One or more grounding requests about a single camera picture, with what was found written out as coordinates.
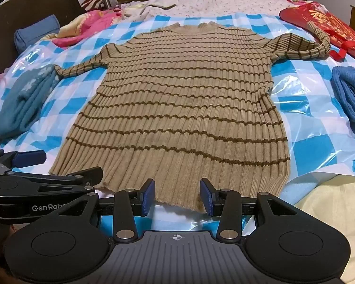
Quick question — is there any dark brown headboard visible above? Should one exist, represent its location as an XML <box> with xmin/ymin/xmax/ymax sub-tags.
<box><xmin>0</xmin><ymin>0</ymin><xmax>86</xmax><ymax>101</ymax></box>

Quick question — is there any blue pillow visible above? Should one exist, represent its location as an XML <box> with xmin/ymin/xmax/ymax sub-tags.
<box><xmin>14</xmin><ymin>15</ymin><xmax>61</xmax><ymax>54</ymax></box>

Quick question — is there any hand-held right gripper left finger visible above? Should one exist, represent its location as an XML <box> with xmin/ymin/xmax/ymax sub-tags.
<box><xmin>59</xmin><ymin>178</ymin><xmax>156</xmax><ymax>242</ymax></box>

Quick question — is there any white floral bedsheet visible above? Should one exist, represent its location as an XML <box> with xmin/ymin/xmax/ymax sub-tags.
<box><xmin>121</xmin><ymin>0</ymin><xmax>314</xmax><ymax>24</ymax></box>

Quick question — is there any teal knit garment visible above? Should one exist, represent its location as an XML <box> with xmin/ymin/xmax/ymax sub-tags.
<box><xmin>0</xmin><ymin>64</ymin><xmax>60</xmax><ymax>139</ymax></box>

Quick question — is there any pale yellow cloth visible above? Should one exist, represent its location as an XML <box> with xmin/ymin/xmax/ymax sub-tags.
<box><xmin>294</xmin><ymin>174</ymin><xmax>355</xmax><ymax>284</ymax></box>

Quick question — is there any blue checked plastic sheet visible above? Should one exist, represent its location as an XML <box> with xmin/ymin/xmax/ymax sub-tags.
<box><xmin>0</xmin><ymin>12</ymin><xmax>355</xmax><ymax>231</ymax></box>

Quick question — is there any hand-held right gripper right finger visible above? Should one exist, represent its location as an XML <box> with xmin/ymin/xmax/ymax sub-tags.
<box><xmin>200</xmin><ymin>178</ymin><xmax>296</xmax><ymax>242</ymax></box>

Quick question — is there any red white striped cloth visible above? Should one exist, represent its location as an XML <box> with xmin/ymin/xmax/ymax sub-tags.
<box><xmin>81</xmin><ymin>0</ymin><xmax>110</xmax><ymax>13</ymax></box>

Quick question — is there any tan striped knit sweater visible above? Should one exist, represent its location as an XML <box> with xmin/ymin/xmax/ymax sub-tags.
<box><xmin>49</xmin><ymin>21</ymin><xmax>332</xmax><ymax>213</ymax></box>

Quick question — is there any blue knit sweater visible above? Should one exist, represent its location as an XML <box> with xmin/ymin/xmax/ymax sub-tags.
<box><xmin>331</xmin><ymin>65</ymin><xmax>355</xmax><ymax>147</ymax></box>

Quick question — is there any red shopping bag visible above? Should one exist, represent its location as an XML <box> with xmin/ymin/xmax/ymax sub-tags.
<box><xmin>280</xmin><ymin>1</ymin><xmax>355</xmax><ymax>65</ymax></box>

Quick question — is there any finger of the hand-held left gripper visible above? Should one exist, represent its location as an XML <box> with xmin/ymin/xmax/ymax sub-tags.
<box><xmin>0</xmin><ymin>136</ymin><xmax>47</xmax><ymax>172</ymax></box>
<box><xmin>6</xmin><ymin>166</ymin><xmax>104</xmax><ymax>196</ymax></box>

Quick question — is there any pink floral quilt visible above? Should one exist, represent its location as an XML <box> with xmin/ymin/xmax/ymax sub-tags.
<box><xmin>43</xmin><ymin>7</ymin><xmax>142</xmax><ymax>49</ymax></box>

